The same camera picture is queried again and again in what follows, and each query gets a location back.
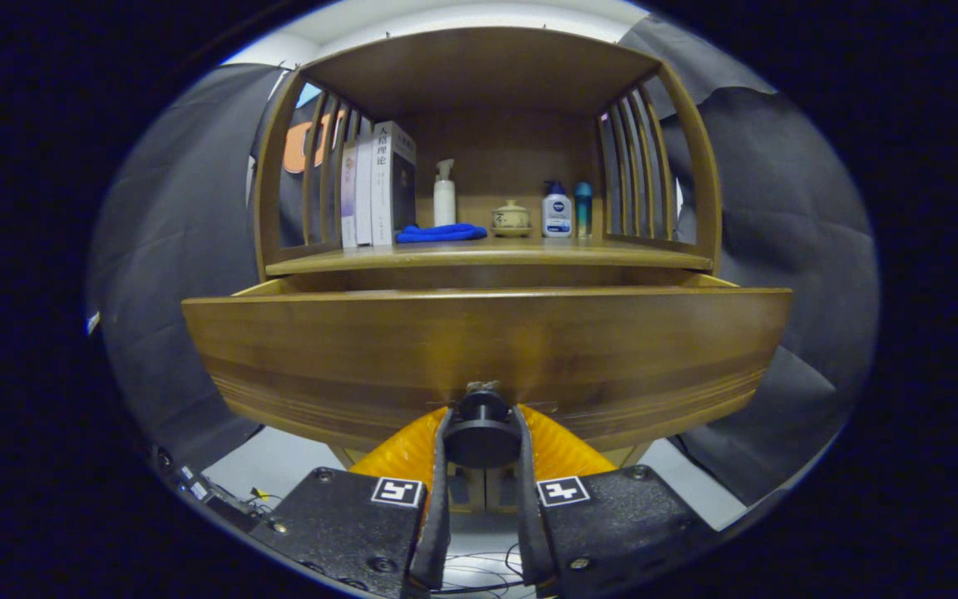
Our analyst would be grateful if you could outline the thin white book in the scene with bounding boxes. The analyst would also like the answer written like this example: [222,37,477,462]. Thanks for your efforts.
[355,133,374,247]

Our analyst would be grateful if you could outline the black drawer knob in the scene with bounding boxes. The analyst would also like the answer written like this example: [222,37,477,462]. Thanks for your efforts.
[443,381,523,469]

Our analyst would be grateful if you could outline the thick white dark-cover book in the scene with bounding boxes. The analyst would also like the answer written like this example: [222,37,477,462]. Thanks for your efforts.
[371,121,417,246]

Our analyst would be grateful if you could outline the blue folded cloth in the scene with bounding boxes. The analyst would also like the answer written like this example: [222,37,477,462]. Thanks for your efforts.
[396,223,488,244]

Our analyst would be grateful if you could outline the beige lidded teacup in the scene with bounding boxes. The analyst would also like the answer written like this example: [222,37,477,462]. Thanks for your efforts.
[491,200,532,238]

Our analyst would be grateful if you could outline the white blue-capped lotion bottle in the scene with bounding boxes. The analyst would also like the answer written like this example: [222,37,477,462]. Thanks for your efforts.
[541,181,573,239]

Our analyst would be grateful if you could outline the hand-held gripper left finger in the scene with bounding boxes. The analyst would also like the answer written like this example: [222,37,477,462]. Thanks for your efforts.
[250,405,455,599]

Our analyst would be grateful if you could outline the lavender spine book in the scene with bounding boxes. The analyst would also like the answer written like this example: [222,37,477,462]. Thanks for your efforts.
[340,141,358,248]

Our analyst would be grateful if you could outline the wooden cabinet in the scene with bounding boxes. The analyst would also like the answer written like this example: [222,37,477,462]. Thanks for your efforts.
[253,27,723,510]

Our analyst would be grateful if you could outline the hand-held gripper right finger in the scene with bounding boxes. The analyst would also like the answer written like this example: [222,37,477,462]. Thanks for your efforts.
[515,403,717,598]

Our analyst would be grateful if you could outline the wooden drawer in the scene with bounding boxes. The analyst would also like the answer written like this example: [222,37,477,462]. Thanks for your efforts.
[181,273,794,454]

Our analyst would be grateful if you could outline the white pump bottle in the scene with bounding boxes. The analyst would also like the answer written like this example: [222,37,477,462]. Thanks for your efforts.
[433,159,457,227]

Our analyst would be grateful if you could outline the wooden cabinet door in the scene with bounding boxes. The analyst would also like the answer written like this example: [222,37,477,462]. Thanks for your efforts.
[448,468,486,512]
[486,468,521,512]

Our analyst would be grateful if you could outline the wooden countertop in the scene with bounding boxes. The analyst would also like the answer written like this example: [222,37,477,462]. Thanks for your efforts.
[265,235,713,277]

